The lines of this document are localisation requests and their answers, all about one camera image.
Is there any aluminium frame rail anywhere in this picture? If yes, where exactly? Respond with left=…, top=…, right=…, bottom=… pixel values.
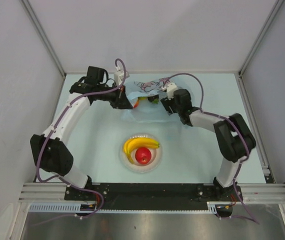
left=18, top=182, right=285, bottom=204

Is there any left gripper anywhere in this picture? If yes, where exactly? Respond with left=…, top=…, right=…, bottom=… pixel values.
left=97, top=82, right=133, bottom=110

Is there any orange red fake peach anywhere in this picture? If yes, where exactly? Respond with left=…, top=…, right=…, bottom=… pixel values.
left=133, top=97, right=147, bottom=109

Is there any white paper plate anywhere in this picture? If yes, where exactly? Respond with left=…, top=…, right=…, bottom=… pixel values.
left=119, top=133, right=163, bottom=173

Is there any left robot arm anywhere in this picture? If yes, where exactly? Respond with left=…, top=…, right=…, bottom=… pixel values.
left=30, top=66, right=133, bottom=200

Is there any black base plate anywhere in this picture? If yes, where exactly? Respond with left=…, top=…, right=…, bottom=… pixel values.
left=64, top=182, right=243, bottom=211

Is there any white slotted cable duct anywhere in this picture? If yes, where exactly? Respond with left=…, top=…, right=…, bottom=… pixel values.
left=28, top=201, right=220, bottom=215

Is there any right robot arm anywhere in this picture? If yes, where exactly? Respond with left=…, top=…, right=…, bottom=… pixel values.
left=159, top=87, right=256, bottom=201

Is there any green fake fruit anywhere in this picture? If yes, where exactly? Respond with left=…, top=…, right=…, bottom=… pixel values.
left=147, top=95, right=159, bottom=104

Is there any light blue plastic bag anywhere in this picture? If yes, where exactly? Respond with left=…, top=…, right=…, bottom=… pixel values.
left=121, top=77, right=191, bottom=123

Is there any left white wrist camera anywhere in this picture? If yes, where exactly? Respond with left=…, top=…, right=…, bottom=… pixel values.
left=113, top=70, right=130, bottom=86

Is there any red fake apple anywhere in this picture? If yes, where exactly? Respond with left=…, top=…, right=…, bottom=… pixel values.
left=135, top=147, right=152, bottom=165

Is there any purple cable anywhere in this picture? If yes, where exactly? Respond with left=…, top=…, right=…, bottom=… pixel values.
left=29, top=58, right=131, bottom=226
left=161, top=72, right=260, bottom=225

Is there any yellow fake fruit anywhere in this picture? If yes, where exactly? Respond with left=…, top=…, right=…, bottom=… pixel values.
left=123, top=137, right=160, bottom=164

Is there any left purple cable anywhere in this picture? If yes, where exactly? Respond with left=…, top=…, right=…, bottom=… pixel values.
left=29, top=58, right=131, bottom=226

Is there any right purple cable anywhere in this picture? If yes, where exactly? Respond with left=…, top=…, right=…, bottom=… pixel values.
left=161, top=72, right=260, bottom=225

